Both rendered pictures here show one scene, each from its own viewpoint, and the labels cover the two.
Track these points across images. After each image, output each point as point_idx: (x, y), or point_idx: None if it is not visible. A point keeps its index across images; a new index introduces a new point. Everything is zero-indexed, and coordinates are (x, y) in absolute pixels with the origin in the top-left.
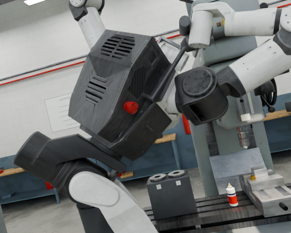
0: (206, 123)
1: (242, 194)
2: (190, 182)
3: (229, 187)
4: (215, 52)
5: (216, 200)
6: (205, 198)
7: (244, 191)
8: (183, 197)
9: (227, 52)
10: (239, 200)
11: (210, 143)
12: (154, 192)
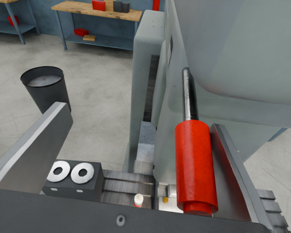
0: (151, 91)
1: (153, 183)
2: (94, 192)
3: (137, 199)
4: (215, 101)
5: (126, 185)
6: (118, 174)
7: (155, 180)
8: (84, 197)
9: (251, 114)
10: (145, 195)
11: (148, 110)
12: (49, 190)
